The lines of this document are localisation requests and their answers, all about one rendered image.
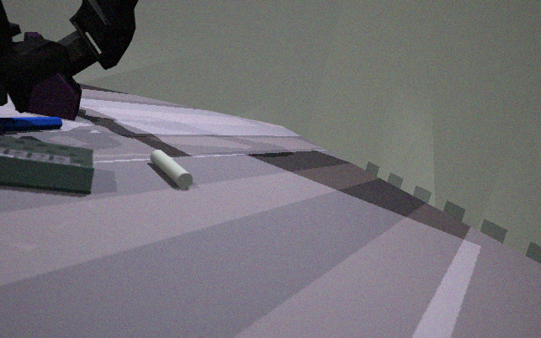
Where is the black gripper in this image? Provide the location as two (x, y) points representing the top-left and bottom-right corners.
(0, 0), (72, 114)

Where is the grey keyboard with white letter keys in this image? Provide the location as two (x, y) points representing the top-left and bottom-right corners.
(0, 135), (95, 194)

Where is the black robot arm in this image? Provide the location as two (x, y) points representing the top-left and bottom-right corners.
(57, 0), (139, 82)

